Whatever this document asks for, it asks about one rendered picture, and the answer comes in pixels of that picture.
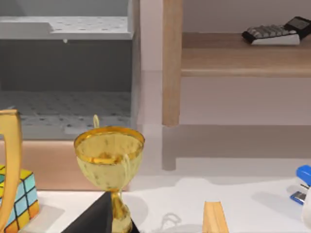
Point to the black and white calculator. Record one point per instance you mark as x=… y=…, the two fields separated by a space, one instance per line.
x=272 y=34

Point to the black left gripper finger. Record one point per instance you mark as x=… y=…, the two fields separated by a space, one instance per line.
x=97 y=218

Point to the coloured puzzle cube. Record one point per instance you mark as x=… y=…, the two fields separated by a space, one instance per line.
x=24 y=194

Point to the pale wooden block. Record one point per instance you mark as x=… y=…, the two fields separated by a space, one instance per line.
x=214 y=218

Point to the wooden open shelf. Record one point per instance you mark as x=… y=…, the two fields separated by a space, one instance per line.
x=243 y=60

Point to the grey pierced drawer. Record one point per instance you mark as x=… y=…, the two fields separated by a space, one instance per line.
x=68 y=72

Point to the gold trophy cup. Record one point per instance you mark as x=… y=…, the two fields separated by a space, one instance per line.
x=109 y=155

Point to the blue stapler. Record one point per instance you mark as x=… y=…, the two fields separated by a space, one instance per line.
x=303 y=177

